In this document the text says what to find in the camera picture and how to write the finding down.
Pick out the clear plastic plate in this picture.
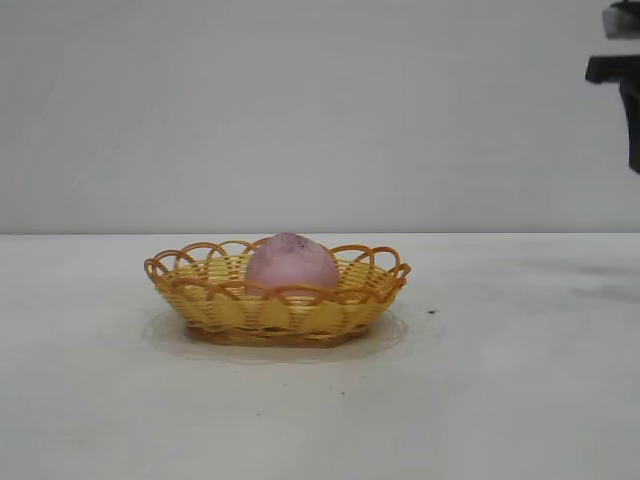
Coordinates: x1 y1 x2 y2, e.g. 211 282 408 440
142 305 442 366

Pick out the pink peach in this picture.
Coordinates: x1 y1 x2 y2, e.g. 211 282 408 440
244 232 340 297

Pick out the woven yellow wicker basket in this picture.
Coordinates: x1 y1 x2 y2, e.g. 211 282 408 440
143 239 412 347

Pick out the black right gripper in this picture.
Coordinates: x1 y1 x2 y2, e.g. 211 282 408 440
585 54 640 175

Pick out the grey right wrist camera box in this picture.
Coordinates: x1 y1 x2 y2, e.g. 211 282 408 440
602 1 640 39

